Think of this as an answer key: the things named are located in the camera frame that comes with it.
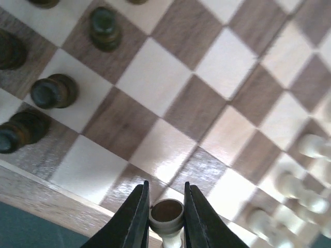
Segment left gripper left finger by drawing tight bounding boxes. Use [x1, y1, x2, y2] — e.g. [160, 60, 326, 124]
[81, 180, 149, 248]

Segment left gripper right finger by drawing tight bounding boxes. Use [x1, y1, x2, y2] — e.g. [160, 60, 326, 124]
[184, 182, 247, 248]

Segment white chess pawn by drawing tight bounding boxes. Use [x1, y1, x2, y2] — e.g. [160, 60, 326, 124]
[298, 134, 330, 161]

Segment wooden chess board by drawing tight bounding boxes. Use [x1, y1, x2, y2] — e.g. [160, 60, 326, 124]
[1, 1, 330, 247]

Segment dark chess pieces group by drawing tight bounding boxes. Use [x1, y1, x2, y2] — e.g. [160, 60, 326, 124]
[1, 1, 156, 160]

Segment white standing knight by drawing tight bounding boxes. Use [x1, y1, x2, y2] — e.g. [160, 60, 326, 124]
[247, 209, 294, 248]

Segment white lying pawn base up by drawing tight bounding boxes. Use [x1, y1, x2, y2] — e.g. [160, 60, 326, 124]
[275, 171, 329, 214]

